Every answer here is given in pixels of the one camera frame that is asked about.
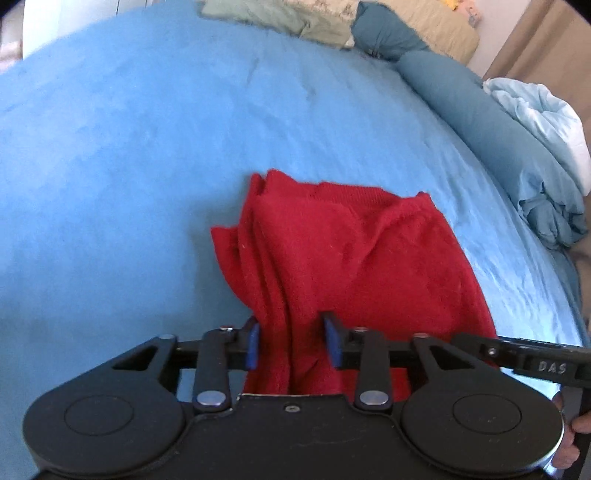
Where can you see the light blue duvet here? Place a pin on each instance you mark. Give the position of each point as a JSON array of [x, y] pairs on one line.
[[549, 120]]

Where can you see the bed with blue sheet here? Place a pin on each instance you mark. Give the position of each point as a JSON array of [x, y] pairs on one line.
[[138, 161]]

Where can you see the beige pillow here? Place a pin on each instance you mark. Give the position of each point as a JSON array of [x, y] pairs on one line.
[[452, 39]]

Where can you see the red knit sweater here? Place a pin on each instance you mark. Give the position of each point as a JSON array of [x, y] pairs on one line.
[[351, 258]]

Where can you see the teal pillow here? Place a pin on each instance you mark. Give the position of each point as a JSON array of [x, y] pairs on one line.
[[383, 27]]

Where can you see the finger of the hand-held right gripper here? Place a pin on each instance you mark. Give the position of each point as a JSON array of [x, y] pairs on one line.
[[480, 350]]

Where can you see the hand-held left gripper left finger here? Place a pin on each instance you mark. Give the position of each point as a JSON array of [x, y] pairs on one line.
[[252, 346]]

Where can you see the white wardrobe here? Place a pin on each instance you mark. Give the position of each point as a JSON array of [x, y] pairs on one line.
[[32, 27]]

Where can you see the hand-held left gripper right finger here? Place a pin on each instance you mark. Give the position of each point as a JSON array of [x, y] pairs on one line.
[[330, 344]]

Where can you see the teal duvet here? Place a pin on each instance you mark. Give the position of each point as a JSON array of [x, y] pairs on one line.
[[489, 138]]

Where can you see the green pillow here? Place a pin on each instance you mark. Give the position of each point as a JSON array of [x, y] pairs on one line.
[[286, 18]]

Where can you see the person's right hand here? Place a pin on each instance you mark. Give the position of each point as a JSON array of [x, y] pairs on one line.
[[570, 434]]

